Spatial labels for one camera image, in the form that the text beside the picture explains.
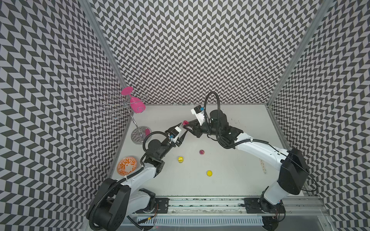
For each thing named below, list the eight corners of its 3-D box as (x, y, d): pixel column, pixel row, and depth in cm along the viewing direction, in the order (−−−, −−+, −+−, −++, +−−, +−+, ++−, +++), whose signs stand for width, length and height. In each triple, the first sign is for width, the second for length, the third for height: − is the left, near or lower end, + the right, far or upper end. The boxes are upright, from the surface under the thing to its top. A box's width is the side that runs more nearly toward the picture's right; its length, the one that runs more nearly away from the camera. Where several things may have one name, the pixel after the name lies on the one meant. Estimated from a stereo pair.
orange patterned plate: (121, 175, 88) (115, 170, 81) (125, 162, 93) (120, 156, 86) (134, 175, 88) (129, 170, 81) (137, 162, 93) (133, 156, 86)
